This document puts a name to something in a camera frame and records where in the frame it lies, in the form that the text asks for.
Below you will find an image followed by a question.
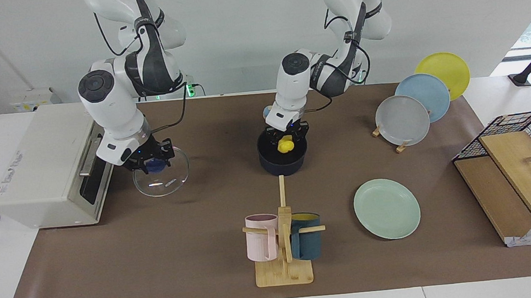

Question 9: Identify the glass lid with blue knob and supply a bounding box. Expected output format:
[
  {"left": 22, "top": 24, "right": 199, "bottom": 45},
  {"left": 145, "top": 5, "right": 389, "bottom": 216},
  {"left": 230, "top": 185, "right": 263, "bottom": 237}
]
[{"left": 130, "top": 145, "right": 192, "bottom": 199}]

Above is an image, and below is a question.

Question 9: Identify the dark teal mug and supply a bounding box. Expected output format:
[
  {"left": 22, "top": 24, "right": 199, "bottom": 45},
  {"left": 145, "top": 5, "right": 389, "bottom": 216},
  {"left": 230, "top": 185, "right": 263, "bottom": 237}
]
[{"left": 289, "top": 211, "right": 325, "bottom": 262}]

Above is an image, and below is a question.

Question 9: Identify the wooden plate rack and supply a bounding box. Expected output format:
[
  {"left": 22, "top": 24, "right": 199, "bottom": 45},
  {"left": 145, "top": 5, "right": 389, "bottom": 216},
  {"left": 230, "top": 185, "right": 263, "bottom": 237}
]
[{"left": 370, "top": 107, "right": 437, "bottom": 156}]

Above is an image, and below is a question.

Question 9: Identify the dark pot with blue handle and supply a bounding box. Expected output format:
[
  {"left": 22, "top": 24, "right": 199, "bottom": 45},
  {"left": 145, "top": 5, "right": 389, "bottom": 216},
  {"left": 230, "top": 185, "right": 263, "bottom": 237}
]
[{"left": 256, "top": 126, "right": 310, "bottom": 178}]

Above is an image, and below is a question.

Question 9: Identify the beige toaster oven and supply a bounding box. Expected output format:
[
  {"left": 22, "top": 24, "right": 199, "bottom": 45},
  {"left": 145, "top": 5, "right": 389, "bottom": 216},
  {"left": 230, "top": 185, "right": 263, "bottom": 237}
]
[{"left": 0, "top": 100, "right": 120, "bottom": 232}]

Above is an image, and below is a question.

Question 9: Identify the wooden mug tree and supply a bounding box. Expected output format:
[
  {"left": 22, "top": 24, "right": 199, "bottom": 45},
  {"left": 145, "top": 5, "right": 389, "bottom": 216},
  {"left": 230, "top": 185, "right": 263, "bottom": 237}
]
[{"left": 239, "top": 172, "right": 329, "bottom": 289}]

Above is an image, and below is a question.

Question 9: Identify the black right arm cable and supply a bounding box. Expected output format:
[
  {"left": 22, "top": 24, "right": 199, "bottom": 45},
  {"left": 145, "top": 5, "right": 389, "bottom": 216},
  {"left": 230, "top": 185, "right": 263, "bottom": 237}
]
[{"left": 93, "top": 4, "right": 191, "bottom": 136}]

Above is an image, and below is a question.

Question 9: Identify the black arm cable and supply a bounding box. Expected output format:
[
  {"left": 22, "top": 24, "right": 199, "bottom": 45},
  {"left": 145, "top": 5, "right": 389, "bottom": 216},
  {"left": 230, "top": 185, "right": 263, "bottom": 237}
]
[
  {"left": 298, "top": 12, "right": 376, "bottom": 114},
  {"left": 93, "top": 4, "right": 191, "bottom": 136}
]

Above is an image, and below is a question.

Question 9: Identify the white power strip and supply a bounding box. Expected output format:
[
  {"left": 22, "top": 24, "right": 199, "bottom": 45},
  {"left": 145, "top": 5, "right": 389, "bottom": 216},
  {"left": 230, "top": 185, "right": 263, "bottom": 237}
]
[{"left": 9, "top": 87, "right": 61, "bottom": 113}]

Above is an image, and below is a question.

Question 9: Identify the wooden shelf with wire basket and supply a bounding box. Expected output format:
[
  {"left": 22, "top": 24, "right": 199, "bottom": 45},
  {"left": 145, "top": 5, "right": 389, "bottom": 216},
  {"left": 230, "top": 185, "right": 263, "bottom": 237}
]
[{"left": 450, "top": 111, "right": 531, "bottom": 250}]

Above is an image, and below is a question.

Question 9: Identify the grey plate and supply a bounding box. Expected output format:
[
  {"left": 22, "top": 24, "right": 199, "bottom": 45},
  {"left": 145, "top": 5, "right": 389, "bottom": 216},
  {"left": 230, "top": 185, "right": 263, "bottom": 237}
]
[{"left": 374, "top": 93, "right": 432, "bottom": 149}]

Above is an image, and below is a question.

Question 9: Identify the pink mug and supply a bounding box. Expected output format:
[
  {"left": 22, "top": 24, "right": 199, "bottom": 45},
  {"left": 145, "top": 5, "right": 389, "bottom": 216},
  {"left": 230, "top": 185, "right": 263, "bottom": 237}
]
[{"left": 244, "top": 213, "right": 282, "bottom": 263}]

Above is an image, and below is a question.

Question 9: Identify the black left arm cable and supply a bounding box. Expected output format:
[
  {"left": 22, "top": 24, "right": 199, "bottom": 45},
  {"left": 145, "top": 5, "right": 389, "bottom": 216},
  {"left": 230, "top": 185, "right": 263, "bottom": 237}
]
[{"left": 298, "top": 12, "right": 376, "bottom": 114}]

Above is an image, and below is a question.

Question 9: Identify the yellow plate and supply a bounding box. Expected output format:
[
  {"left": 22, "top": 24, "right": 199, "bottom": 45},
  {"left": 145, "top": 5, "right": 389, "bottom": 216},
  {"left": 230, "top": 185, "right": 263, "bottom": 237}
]
[{"left": 413, "top": 50, "right": 472, "bottom": 104}]

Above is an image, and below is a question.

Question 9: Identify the yellow potato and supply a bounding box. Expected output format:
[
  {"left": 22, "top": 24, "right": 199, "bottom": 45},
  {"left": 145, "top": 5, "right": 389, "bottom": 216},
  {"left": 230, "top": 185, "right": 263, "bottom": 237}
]
[{"left": 277, "top": 136, "right": 296, "bottom": 154}]

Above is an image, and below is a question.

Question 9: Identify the brown table mat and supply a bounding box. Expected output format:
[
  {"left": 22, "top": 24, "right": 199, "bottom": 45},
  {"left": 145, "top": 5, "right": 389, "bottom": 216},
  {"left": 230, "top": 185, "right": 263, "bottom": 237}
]
[{"left": 0, "top": 71, "right": 531, "bottom": 298}]

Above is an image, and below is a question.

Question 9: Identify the pale green plate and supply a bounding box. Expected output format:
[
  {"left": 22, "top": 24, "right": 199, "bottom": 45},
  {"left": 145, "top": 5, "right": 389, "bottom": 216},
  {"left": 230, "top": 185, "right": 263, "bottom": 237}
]
[{"left": 351, "top": 176, "right": 423, "bottom": 243}]

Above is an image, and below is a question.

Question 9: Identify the light blue plate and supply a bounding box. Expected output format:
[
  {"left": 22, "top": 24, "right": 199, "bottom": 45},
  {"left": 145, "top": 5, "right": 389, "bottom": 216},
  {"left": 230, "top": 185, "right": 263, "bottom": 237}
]
[{"left": 394, "top": 71, "right": 452, "bottom": 126}]

